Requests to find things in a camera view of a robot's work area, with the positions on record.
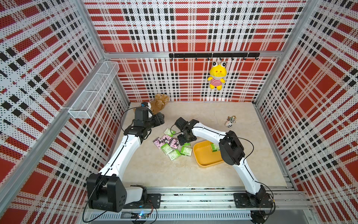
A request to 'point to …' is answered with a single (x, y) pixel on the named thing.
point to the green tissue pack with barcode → (174, 154)
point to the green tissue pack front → (186, 150)
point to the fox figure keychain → (233, 118)
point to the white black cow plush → (229, 123)
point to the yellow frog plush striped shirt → (217, 72)
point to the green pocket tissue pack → (166, 148)
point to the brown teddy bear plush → (160, 102)
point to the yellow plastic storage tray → (204, 155)
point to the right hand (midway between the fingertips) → (187, 139)
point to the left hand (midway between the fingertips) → (161, 117)
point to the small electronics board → (140, 216)
